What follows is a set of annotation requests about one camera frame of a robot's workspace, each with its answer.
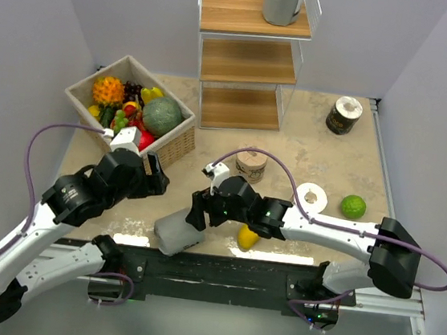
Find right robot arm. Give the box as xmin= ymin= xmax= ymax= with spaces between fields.
xmin=185 ymin=173 xmax=421 ymax=303

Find dark purple grapes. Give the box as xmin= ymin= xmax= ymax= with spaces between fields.
xmin=123 ymin=81 xmax=143 ymax=104

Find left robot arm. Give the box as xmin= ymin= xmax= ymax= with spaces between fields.
xmin=0 ymin=148 xmax=169 ymax=323

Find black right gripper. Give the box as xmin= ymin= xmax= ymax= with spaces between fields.
xmin=185 ymin=183 xmax=254 ymax=237

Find brown roll centre table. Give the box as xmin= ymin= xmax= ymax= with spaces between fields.
xmin=235 ymin=150 xmax=268 ymax=184

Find wicker basket with cloth liner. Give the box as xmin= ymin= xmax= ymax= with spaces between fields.
xmin=66 ymin=55 xmax=196 ymax=168

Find yellow mango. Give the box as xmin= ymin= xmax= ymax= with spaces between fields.
xmin=237 ymin=224 xmax=261 ymax=251

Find green lime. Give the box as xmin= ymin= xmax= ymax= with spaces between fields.
xmin=340 ymin=194 xmax=367 ymax=220

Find white wire wooden shelf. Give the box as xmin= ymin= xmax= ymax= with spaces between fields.
xmin=197 ymin=0 xmax=322 ymax=131

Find yellow bananas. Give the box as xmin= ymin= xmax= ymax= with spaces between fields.
xmin=140 ymin=87 xmax=164 ymax=105

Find orange pineapple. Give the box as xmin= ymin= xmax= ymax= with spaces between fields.
xmin=91 ymin=76 xmax=124 ymax=107

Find green netted melon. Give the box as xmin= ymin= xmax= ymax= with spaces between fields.
xmin=142 ymin=97 xmax=183 ymax=137

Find black white roll back corner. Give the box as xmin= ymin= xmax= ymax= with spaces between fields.
xmin=326 ymin=96 xmax=364 ymax=135

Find green grape bunch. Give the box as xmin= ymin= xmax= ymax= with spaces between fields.
xmin=110 ymin=109 xmax=128 ymax=134

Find grey roll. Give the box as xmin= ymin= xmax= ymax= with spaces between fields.
xmin=154 ymin=208 xmax=205 ymax=257
xmin=262 ymin=0 xmax=303 ymax=27

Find red apple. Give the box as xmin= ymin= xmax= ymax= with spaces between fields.
xmin=138 ymin=130 xmax=156 ymax=152

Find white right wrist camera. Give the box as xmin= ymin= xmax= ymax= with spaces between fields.
xmin=202 ymin=162 xmax=230 ymax=195

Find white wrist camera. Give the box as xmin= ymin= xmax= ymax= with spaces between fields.
xmin=202 ymin=162 xmax=230 ymax=195
xmin=110 ymin=126 xmax=142 ymax=154

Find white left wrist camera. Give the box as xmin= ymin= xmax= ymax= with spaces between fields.
xmin=110 ymin=126 xmax=142 ymax=154

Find black white roll centre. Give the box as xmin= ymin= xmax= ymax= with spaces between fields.
xmin=292 ymin=182 xmax=328 ymax=214

